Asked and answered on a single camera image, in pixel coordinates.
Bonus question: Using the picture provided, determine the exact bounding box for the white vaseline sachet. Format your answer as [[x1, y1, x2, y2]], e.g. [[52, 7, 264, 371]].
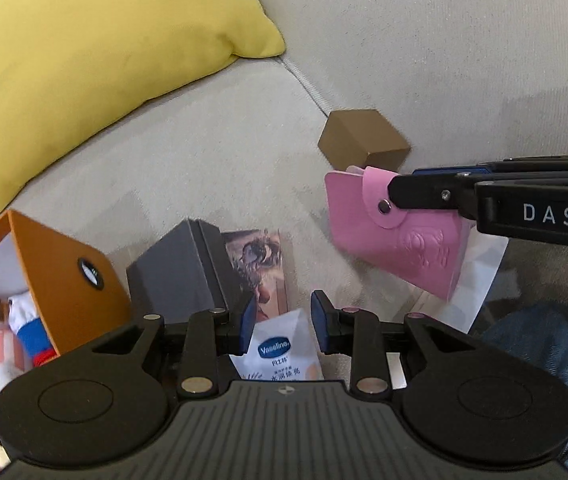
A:
[[229, 309, 324, 382]]

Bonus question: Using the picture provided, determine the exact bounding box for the orange cardboard box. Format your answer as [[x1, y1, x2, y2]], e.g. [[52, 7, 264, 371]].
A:
[[0, 209, 133, 354]]

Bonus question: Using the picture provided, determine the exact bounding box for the brown cardboard cube box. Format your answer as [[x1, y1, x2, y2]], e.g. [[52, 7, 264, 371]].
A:
[[317, 110, 411, 171]]

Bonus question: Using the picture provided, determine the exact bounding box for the yellow cushion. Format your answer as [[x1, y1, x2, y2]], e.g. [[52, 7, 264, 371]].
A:
[[0, 0, 285, 212]]

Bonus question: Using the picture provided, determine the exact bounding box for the striped plush toy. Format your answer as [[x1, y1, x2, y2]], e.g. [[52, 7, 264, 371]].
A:
[[0, 292, 57, 366]]

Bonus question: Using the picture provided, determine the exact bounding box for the dark grey box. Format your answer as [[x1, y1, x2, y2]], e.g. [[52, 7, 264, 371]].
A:
[[127, 219, 241, 324]]

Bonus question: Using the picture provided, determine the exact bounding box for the printed picture card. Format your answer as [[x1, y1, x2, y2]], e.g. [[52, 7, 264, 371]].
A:
[[222, 230, 288, 322]]

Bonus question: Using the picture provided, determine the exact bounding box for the pink card wallet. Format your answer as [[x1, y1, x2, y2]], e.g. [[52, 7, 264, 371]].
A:
[[324, 166, 471, 300]]

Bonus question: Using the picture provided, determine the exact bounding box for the white paper sheet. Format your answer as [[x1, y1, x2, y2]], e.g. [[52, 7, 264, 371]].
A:
[[412, 228, 508, 333]]

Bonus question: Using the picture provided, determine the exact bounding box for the beige sofa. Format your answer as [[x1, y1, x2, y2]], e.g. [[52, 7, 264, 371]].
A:
[[14, 0, 568, 321]]

